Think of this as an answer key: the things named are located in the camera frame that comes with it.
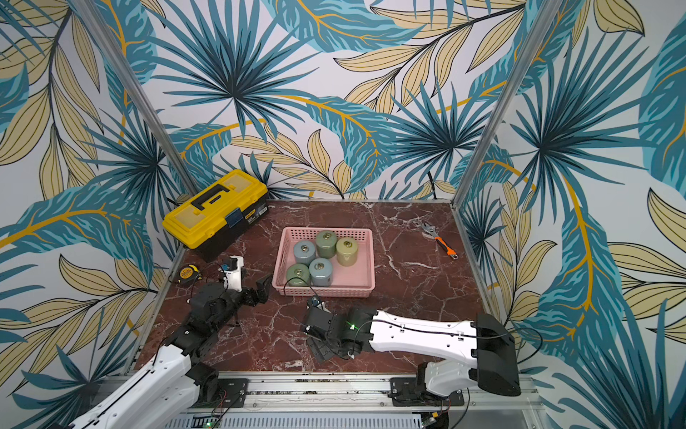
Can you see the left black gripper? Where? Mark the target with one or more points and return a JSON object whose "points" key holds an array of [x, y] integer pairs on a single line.
{"points": [[263, 293]]}

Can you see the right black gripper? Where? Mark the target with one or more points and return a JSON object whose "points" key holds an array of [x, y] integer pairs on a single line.
{"points": [[316, 327]]}

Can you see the dark green tea canister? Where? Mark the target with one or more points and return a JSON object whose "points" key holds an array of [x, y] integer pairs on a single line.
{"points": [[298, 275]]}

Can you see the blue tea canister front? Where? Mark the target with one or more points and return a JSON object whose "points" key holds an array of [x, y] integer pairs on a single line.
{"points": [[321, 272]]}

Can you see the blue tea canister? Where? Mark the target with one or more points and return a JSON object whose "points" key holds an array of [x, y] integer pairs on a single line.
{"points": [[304, 252], [321, 272]]}

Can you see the pink perforated plastic basket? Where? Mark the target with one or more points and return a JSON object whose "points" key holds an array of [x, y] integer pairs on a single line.
{"points": [[356, 281]]}

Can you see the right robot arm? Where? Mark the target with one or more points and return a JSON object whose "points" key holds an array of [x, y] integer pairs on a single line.
{"points": [[479, 353]]}

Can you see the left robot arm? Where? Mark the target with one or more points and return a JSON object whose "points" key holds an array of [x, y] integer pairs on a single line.
{"points": [[176, 378]]}

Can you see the blue tea canister back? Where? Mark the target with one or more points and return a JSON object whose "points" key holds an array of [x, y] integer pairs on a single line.
{"points": [[304, 252]]}

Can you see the green tea canister back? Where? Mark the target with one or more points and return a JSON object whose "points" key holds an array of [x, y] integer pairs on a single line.
{"points": [[326, 244]]}

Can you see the yellow-green tea canister right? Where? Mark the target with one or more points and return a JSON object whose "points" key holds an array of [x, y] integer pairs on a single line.
{"points": [[347, 251]]}

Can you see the yellow black tape measure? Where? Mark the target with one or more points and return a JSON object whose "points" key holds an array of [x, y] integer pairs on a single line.
{"points": [[188, 275]]}

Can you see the yellow black toolbox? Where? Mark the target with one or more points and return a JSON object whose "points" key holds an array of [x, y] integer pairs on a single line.
{"points": [[216, 217]]}

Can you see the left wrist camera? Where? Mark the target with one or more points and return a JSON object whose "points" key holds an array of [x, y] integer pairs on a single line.
{"points": [[233, 272]]}

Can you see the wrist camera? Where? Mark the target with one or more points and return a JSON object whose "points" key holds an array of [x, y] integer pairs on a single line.
{"points": [[233, 272], [315, 302]]}

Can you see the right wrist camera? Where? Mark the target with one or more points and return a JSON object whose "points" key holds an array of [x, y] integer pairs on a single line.
{"points": [[315, 302]]}

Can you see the aluminium front rail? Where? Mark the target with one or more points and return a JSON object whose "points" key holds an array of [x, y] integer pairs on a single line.
{"points": [[345, 400]]}

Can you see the orange handled adjustable wrench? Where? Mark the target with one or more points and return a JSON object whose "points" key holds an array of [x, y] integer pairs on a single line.
{"points": [[431, 232]]}

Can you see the left aluminium frame post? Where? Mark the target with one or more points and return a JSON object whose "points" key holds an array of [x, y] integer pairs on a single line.
{"points": [[113, 53]]}

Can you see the aluminium frame post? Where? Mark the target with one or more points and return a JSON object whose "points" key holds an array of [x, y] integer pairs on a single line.
{"points": [[113, 53], [533, 40]]}

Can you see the right aluminium frame post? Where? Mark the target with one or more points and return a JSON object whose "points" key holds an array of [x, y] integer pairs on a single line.
{"points": [[533, 40]]}

